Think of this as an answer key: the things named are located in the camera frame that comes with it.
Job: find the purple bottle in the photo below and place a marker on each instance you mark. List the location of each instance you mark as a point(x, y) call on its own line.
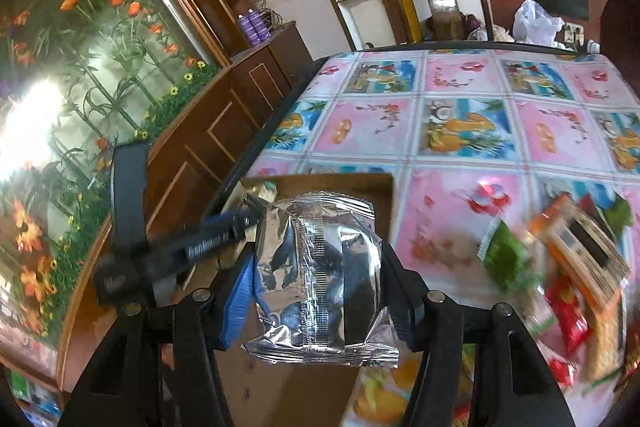
point(248, 30)
point(258, 23)

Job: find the dark green snack packet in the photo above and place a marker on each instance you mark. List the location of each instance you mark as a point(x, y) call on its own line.
point(618, 216)

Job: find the colourful patterned tablecloth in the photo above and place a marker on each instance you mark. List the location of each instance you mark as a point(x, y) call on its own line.
point(468, 136)

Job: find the orange seaweed cracker pack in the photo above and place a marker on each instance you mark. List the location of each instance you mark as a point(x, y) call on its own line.
point(584, 251)

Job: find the floral wall mural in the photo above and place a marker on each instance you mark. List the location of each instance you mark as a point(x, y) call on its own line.
point(78, 78)

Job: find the silver foil snack bag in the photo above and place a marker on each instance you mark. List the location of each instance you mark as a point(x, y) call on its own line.
point(318, 285)

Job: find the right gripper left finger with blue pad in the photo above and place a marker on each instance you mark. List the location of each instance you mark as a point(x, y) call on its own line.
point(121, 384)

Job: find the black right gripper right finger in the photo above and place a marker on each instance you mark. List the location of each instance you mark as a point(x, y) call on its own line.
point(513, 385)

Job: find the white plastic bag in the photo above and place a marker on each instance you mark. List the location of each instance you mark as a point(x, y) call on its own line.
point(534, 25)

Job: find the red snack packet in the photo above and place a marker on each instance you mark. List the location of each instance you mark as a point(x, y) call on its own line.
point(565, 305)

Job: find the brown cardboard box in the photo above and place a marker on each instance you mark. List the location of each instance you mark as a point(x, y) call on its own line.
point(374, 187)

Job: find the cracker pack with green ends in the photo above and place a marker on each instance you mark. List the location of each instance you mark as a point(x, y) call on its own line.
point(606, 346)

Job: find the blue black finger of the left gripper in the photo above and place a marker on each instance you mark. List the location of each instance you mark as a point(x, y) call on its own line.
point(136, 262)

